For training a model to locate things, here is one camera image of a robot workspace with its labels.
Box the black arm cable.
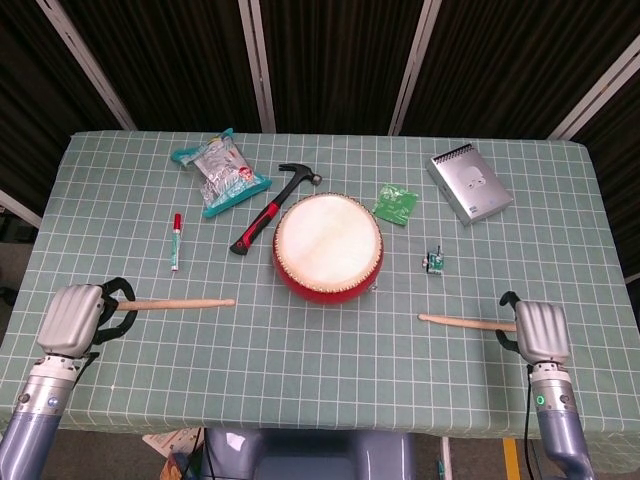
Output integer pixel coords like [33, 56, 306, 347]
[74, 351, 100, 375]
[521, 364, 535, 480]

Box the wooden drumstick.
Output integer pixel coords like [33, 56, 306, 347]
[115, 298, 236, 312]
[418, 313, 519, 333]

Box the white table leg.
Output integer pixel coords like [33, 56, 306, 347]
[438, 436, 454, 480]

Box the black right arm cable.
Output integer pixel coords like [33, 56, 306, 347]
[521, 364, 535, 480]

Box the blue-grey robot torso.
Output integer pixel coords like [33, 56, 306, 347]
[203, 427, 417, 480]

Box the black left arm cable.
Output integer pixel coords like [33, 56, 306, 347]
[74, 351, 100, 375]

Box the green foil sachet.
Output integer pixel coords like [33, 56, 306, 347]
[371, 183, 419, 225]

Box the red and black claw hammer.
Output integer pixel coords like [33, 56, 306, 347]
[229, 163, 323, 259]

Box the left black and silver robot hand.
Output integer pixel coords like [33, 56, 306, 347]
[36, 277, 139, 359]

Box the red drum with white skin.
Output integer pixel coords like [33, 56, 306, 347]
[272, 193, 385, 305]

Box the red white marker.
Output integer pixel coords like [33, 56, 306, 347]
[170, 213, 184, 272]

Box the small green circuit board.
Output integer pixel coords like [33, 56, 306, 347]
[423, 244, 446, 277]

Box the printed cardboard box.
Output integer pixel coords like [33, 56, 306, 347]
[142, 427, 206, 480]

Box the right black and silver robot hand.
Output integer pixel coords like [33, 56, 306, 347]
[496, 291, 571, 365]

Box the white partition frame post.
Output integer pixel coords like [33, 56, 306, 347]
[0, 189, 44, 227]
[548, 34, 640, 140]
[35, 0, 137, 131]
[388, 0, 444, 136]
[237, 0, 277, 134]

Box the green checked tablecloth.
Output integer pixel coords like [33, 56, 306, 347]
[0, 130, 640, 441]

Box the teal snack bag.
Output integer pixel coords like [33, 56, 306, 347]
[171, 127, 272, 219]

